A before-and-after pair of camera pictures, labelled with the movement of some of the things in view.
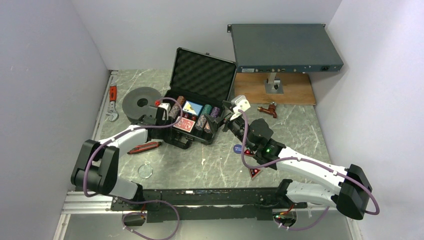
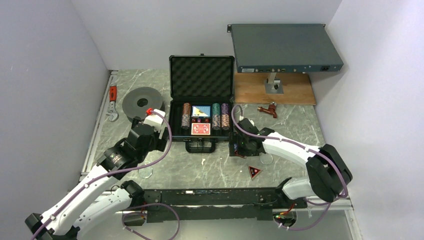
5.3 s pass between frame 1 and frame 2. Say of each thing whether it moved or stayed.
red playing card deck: moved
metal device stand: stayed
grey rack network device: stayed
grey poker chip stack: moved
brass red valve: stayed
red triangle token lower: stayed
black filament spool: stayed
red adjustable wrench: stayed
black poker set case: moved
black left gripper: moved
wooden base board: stayed
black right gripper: moved
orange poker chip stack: moved
